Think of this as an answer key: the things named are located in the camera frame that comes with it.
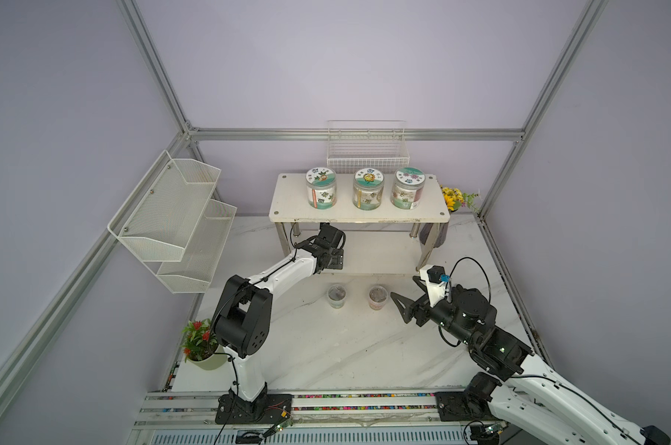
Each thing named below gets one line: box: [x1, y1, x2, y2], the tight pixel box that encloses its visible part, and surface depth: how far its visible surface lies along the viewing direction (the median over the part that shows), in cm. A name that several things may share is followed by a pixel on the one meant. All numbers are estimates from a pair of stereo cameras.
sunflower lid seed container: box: [352, 166, 385, 211], surface depth 72 cm
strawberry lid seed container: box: [305, 166, 338, 211], surface depth 72 cm
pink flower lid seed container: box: [390, 166, 427, 211], surface depth 73 cm
